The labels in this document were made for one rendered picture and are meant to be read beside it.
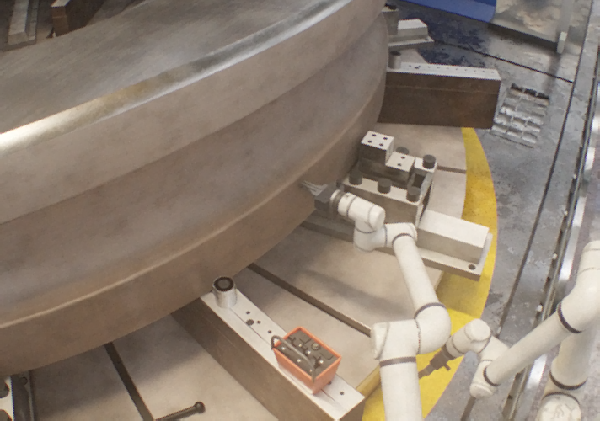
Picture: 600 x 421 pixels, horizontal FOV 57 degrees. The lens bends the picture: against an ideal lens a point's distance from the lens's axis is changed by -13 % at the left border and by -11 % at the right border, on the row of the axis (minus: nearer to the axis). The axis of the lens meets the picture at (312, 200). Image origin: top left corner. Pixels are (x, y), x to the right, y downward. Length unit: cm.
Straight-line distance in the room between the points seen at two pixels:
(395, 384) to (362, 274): 112
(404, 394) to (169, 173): 105
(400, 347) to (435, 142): 211
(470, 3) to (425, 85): 294
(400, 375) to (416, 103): 230
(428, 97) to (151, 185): 221
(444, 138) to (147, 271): 232
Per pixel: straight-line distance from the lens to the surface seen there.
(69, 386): 268
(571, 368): 217
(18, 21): 582
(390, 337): 193
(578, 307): 177
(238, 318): 227
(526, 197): 410
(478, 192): 402
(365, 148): 283
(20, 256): 208
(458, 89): 387
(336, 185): 240
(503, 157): 440
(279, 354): 202
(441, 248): 300
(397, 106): 388
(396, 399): 191
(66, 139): 170
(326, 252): 303
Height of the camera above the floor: 245
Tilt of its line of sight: 40 degrees down
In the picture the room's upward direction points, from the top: 2 degrees clockwise
